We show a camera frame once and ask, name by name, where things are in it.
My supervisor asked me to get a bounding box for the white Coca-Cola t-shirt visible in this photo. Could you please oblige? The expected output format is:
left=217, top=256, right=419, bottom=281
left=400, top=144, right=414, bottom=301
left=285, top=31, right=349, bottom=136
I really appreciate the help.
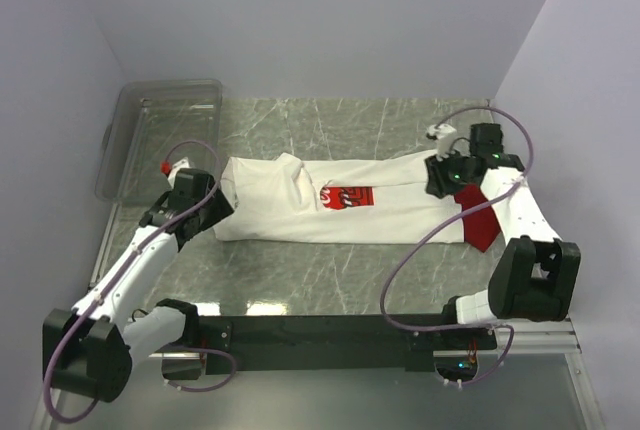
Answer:
left=214, top=151, right=461, bottom=244

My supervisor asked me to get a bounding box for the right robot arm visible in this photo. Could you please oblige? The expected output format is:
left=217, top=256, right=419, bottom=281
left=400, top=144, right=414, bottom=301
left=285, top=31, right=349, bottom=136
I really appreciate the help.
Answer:
left=425, top=123, right=581, bottom=349

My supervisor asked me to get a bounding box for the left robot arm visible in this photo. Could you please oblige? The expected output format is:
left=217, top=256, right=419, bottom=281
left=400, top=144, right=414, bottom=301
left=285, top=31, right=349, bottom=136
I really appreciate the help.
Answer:
left=42, top=168, right=233, bottom=402

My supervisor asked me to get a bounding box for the folded red t-shirt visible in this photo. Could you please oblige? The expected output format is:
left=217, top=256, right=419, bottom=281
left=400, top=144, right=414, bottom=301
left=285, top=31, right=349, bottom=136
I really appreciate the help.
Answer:
left=454, top=185, right=501, bottom=253

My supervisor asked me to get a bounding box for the clear plastic bin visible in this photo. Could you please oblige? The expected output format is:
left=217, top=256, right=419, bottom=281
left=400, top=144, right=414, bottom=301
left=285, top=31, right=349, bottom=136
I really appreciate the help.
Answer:
left=95, top=79, right=223, bottom=206

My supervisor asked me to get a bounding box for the black mounting base bar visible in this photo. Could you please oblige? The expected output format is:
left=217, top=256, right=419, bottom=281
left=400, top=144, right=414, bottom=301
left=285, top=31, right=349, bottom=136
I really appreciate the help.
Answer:
left=140, top=313, right=501, bottom=381

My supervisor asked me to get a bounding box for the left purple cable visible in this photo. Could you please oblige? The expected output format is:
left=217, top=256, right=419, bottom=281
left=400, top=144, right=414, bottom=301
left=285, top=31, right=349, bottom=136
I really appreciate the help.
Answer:
left=42, top=140, right=239, bottom=424

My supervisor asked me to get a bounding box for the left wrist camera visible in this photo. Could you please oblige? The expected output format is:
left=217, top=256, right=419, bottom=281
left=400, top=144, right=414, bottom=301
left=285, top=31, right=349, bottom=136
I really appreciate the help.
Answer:
left=161, top=157, right=193, bottom=187

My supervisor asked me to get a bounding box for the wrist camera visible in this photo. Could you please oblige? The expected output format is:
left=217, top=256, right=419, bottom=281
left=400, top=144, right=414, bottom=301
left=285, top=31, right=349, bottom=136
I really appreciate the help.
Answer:
left=161, top=157, right=193, bottom=187
left=426, top=123, right=458, bottom=161

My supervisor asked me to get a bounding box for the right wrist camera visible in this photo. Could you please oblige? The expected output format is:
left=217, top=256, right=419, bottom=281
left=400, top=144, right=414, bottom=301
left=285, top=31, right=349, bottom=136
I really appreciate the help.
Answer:
left=426, top=123, right=458, bottom=161

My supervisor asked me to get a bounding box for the aluminium rail frame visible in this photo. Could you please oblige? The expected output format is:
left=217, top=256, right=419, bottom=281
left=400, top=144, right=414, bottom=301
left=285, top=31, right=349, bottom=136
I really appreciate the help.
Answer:
left=42, top=204, right=581, bottom=416

